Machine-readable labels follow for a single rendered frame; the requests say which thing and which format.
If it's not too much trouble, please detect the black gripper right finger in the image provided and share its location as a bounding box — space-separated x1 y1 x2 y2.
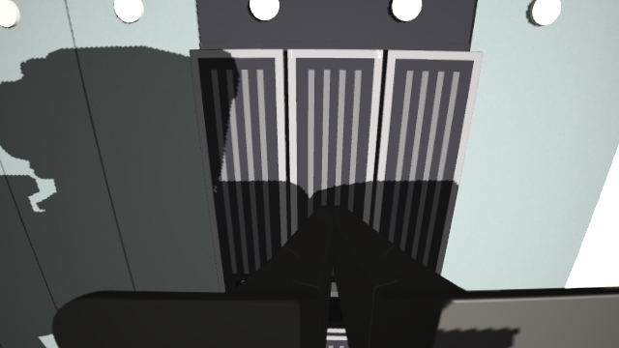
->
332 205 619 348

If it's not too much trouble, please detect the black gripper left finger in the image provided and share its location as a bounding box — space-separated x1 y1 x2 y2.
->
52 206 334 348

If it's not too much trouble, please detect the black open rack frame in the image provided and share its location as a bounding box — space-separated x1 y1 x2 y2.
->
0 0 619 348

